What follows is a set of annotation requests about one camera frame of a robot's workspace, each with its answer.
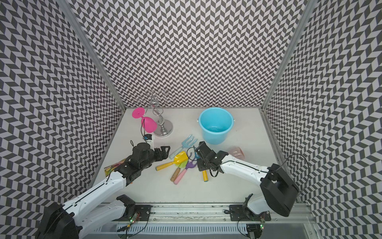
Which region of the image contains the purple toy rake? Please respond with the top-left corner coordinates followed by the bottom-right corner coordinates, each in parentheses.
top-left (174, 160), bottom-right (197, 185)

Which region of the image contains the yellow toy shovel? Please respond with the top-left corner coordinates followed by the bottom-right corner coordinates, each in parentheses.
top-left (156, 151), bottom-right (188, 171)

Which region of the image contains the green toy trowel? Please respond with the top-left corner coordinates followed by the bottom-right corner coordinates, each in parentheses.
top-left (170, 160), bottom-right (189, 182)

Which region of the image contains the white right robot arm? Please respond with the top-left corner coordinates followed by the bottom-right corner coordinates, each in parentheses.
top-left (195, 141), bottom-right (299, 217)

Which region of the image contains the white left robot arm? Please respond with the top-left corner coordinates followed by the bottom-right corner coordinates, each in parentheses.
top-left (35, 142), bottom-right (170, 239)

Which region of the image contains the light blue toy rake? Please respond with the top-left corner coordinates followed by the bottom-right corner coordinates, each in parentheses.
top-left (169, 134), bottom-right (198, 159)

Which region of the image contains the pink plastic wine glass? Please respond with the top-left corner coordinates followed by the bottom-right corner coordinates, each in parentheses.
top-left (132, 107), bottom-right (157, 133)

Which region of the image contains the turquoise plastic bucket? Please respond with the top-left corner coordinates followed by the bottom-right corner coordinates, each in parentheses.
top-left (198, 107), bottom-right (234, 145)

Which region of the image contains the colourful snack packet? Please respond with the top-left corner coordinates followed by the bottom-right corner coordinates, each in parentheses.
top-left (104, 159), bottom-right (125, 177)

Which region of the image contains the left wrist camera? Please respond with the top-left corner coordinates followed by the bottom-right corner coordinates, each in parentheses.
top-left (143, 134), bottom-right (154, 149)

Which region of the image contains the chrome wire stand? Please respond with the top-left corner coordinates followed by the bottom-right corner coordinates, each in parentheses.
top-left (135, 89), bottom-right (173, 137)

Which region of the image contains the aluminium corner post left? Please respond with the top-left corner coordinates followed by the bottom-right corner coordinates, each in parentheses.
top-left (56, 0), bottom-right (126, 112)

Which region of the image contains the aluminium corner post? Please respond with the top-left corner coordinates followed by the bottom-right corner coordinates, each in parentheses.
top-left (261, 0), bottom-right (318, 111)
top-left (56, 0), bottom-right (126, 112)

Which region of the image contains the aluminium corner post right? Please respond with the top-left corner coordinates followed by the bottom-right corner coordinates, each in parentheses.
top-left (261, 0), bottom-right (318, 111)

